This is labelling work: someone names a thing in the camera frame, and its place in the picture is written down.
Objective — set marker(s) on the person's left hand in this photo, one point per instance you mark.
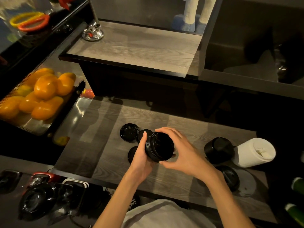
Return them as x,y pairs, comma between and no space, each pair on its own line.
140,166

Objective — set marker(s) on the person's right hand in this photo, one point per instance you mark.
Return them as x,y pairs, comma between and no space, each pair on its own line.
192,161

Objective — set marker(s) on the clear plastic lids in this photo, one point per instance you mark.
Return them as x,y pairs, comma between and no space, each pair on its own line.
247,182

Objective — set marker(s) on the stack of white lids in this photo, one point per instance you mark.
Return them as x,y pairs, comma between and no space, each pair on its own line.
254,153

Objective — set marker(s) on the dark metal organizer box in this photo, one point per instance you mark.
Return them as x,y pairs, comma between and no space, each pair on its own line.
225,80

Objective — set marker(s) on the person's right forearm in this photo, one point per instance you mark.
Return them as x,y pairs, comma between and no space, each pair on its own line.
230,206

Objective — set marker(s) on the person's left forearm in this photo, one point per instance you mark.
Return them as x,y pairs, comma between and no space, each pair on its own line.
114,206

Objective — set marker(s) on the black left shoe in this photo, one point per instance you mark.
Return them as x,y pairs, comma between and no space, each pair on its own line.
135,203

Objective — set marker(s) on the white shirt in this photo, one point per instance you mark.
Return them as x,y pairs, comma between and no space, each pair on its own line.
166,217

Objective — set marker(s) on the pile of oranges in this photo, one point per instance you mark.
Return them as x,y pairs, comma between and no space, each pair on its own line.
45,86

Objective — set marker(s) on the clear plastic bag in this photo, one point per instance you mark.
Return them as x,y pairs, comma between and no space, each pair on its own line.
281,64

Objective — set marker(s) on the black round cap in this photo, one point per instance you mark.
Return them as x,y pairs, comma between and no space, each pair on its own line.
8,180

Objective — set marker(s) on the blue stool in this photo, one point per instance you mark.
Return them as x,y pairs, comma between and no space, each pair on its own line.
183,23

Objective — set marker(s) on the chrome flag stand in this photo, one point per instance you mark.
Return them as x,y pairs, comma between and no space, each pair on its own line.
92,33

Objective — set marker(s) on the red flag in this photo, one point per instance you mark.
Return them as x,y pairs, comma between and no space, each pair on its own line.
65,1

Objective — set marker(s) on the clear juicer container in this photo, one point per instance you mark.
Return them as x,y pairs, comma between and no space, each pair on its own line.
7,33

